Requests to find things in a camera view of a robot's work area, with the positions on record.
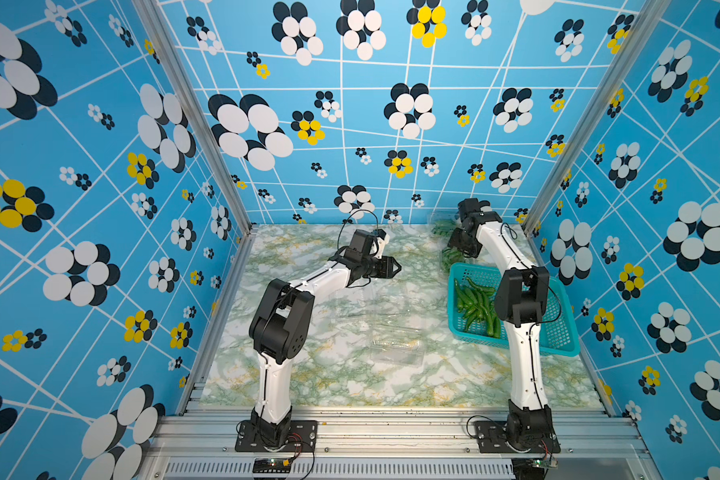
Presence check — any right circuit board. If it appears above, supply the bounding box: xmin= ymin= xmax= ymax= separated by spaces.
xmin=512 ymin=459 xmax=558 ymax=480

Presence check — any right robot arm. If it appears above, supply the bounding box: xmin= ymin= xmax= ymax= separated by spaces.
xmin=448 ymin=198 xmax=559 ymax=455

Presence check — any frame post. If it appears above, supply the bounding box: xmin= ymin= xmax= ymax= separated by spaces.
xmin=523 ymin=0 xmax=671 ymax=238
xmin=133 ymin=0 xmax=253 ymax=238

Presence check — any left circuit board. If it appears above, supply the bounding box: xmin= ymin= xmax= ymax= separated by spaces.
xmin=252 ymin=458 xmax=294 ymax=476

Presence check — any left frame post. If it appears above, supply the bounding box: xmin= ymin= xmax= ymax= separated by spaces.
xmin=133 ymin=0 xmax=253 ymax=238

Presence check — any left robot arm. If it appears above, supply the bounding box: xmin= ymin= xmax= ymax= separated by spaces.
xmin=249 ymin=229 xmax=402 ymax=449

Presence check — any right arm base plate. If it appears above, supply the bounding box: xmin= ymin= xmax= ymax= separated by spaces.
xmin=469 ymin=420 xmax=561 ymax=455

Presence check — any circuit board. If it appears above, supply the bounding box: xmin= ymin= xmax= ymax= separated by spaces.
xmin=512 ymin=459 xmax=558 ymax=480
xmin=252 ymin=458 xmax=294 ymax=476

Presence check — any right frame post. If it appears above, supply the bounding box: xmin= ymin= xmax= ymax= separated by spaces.
xmin=523 ymin=0 xmax=671 ymax=238

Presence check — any green pepper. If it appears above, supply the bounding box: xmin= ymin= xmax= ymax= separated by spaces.
xmin=479 ymin=301 xmax=502 ymax=338
xmin=454 ymin=278 xmax=495 ymax=321

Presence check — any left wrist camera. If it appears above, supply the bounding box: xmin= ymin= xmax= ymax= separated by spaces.
xmin=370 ymin=229 xmax=390 ymax=258

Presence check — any aluminium front rail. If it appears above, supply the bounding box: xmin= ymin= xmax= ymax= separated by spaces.
xmin=139 ymin=407 xmax=661 ymax=479

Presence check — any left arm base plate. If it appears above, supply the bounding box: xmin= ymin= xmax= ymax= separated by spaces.
xmin=234 ymin=420 xmax=319 ymax=453

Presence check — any teal plastic basket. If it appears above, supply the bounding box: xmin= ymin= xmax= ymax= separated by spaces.
xmin=447 ymin=263 xmax=580 ymax=357

